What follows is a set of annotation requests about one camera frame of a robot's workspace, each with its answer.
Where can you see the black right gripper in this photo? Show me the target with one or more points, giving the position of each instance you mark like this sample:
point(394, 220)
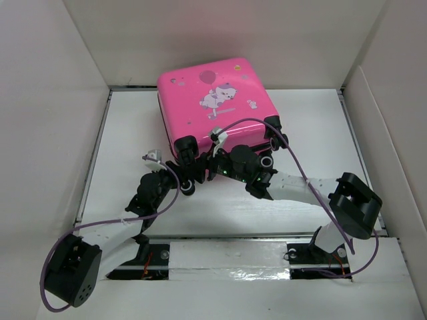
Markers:
point(212, 161)

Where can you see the pink hard-shell suitcase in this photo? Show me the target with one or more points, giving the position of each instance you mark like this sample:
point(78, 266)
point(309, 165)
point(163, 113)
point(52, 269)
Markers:
point(226, 94)

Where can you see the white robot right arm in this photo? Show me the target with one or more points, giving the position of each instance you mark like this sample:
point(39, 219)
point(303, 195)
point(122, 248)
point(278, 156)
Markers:
point(351, 205)

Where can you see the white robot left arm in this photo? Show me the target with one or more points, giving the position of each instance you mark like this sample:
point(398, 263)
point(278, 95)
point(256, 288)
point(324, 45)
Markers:
point(71, 268)

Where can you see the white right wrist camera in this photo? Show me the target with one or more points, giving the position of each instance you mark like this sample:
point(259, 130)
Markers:
point(218, 137)

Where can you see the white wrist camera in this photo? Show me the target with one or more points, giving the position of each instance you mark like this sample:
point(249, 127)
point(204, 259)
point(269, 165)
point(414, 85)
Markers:
point(152, 160)
point(218, 137)

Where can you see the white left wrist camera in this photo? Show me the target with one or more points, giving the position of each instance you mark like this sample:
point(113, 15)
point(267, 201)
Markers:
point(152, 160)

